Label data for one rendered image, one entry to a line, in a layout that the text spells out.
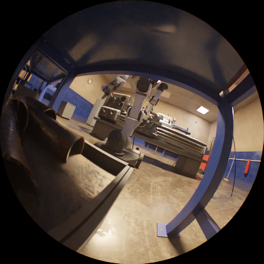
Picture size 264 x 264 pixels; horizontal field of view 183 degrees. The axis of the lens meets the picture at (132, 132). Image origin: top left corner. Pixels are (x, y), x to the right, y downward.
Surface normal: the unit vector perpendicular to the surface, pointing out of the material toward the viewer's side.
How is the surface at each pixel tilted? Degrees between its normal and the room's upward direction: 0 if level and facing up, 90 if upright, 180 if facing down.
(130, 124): 73
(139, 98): 115
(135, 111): 101
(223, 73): 180
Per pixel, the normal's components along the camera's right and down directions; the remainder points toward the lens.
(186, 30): -0.38, 0.92
